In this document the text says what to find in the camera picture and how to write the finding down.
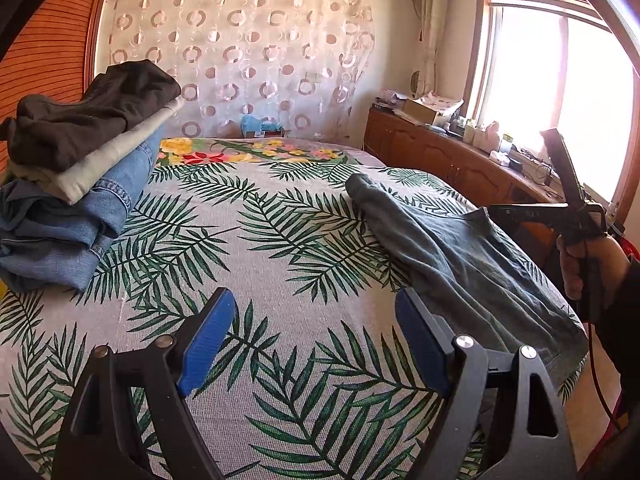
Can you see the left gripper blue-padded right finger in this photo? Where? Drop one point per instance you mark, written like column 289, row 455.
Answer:
column 528, row 436

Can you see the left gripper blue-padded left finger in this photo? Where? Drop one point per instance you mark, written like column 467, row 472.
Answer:
column 100, row 439

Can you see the grey-blue cotton shorts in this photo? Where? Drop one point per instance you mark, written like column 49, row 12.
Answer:
column 465, row 269

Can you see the pink white bottle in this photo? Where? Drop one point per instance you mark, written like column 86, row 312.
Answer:
column 492, row 138

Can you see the folded blue denim jeans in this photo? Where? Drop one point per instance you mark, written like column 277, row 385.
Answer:
column 45, row 241

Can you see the wood-framed window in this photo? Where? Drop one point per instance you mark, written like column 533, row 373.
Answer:
column 540, row 64

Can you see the cardboard box on counter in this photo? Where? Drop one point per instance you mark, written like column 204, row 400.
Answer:
column 420, row 112

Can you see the floral leaf-print bed cover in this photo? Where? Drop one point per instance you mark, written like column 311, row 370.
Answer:
column 314, row 379

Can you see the wooden cabinet counter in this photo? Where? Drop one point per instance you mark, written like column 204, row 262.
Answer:
column 468, row 170

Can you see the folded dark blue garment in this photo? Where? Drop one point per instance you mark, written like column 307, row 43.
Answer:
column 28, row 212

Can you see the folded light grey garment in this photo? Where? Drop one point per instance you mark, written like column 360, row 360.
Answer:
column 73, row 184

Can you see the patterned window drape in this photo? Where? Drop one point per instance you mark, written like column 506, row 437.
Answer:
column 433, row 19

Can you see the folded black garment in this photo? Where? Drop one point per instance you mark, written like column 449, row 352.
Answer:
column 56, row 136

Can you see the blue toy on headboard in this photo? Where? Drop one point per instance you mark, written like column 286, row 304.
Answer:
column 255, row 128

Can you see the brown louvered wooden wardrobe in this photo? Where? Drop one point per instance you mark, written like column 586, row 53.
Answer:
column 53, row 54

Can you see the sheer pink-circle curtain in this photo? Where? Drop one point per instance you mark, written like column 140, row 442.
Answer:
column 293, row 63

